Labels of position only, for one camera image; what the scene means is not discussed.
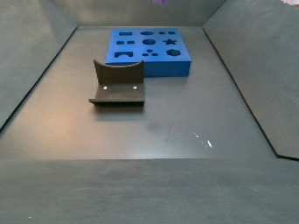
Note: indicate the black curved holder stand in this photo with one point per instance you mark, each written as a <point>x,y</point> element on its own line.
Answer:
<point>118,79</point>

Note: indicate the blue shape sorter block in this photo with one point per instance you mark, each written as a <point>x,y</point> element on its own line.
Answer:
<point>156,46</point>

